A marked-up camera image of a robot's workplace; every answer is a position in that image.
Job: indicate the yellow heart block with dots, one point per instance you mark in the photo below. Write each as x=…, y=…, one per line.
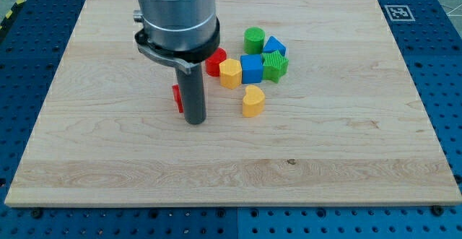
x=253, y=101

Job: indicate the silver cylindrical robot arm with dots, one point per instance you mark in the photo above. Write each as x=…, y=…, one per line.
x=179, y=25

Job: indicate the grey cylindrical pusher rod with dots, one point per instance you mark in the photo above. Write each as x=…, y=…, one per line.
x=191, y=88

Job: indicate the white fiducial marker tag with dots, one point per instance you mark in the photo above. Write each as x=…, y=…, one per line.
x=399, y=13

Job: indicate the blue triangle block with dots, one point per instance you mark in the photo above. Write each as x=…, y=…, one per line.
x=273, y=44

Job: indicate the green star block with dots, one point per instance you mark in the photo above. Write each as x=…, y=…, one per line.
x=274, y=66

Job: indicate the blue cube block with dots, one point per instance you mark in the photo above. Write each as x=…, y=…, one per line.
x=252, y=67

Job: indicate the yellow hexagon block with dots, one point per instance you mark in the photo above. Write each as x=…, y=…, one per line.
x=230, y=73

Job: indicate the green cylinder block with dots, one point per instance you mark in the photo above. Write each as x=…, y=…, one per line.
x=254, y=40

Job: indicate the wooden board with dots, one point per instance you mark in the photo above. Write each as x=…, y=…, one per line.
x=343, y=127

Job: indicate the red star block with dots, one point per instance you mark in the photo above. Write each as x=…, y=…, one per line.
x=177, y=97

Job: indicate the red cylinder block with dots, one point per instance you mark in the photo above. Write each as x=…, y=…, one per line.
x=212, y=63

